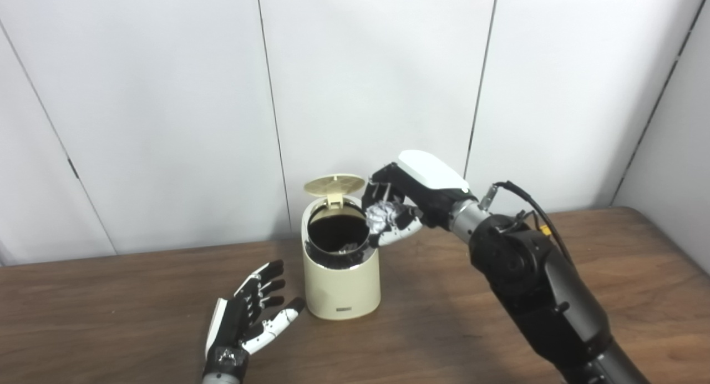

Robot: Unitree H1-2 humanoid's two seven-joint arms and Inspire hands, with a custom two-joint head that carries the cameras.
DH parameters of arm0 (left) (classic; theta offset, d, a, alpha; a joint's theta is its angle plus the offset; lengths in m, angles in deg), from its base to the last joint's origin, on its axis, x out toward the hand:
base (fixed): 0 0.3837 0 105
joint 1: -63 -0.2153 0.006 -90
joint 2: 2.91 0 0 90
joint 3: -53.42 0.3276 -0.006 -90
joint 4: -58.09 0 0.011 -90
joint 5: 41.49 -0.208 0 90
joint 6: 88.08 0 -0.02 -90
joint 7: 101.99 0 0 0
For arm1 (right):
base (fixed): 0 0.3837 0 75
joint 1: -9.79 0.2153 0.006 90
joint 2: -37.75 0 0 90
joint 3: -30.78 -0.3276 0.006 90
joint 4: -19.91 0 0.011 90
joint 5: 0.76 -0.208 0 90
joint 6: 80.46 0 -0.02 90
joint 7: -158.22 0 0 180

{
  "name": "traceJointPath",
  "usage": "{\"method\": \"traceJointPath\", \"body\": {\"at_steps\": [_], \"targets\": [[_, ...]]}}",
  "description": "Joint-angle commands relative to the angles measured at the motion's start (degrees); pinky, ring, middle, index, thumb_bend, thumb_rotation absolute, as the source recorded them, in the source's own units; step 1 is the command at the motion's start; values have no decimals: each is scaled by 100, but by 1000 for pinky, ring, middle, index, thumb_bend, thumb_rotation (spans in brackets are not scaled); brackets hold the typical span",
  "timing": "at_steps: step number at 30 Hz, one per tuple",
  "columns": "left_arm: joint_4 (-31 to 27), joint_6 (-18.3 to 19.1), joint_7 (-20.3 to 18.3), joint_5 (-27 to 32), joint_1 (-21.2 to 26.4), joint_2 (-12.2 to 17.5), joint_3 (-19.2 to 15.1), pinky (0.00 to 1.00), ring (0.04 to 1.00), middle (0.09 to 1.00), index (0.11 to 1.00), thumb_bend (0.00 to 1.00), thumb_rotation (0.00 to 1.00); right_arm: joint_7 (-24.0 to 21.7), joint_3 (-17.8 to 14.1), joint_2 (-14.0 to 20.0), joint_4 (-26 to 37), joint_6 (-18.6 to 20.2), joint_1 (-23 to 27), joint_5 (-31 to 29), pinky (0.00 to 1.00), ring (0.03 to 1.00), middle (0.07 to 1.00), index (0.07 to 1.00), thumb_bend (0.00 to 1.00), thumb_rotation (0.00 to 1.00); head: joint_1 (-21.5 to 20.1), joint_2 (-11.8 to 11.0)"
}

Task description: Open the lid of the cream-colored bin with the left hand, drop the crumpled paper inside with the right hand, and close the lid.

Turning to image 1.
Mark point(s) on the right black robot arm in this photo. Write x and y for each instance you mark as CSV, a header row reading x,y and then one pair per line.
x,y
543,295

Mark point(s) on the black wall panel hinge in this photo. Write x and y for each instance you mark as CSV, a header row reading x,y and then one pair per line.
x,y
73,167

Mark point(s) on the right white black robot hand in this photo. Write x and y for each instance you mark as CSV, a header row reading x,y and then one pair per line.
x,y
432,190

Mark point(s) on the cream round bin lid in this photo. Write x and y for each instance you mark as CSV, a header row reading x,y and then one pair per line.
x,y
334,185

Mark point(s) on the cream-colored desktop bin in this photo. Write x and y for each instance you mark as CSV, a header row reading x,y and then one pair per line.
x,y
341,287

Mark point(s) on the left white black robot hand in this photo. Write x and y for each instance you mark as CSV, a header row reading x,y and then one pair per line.
x,y
236,317

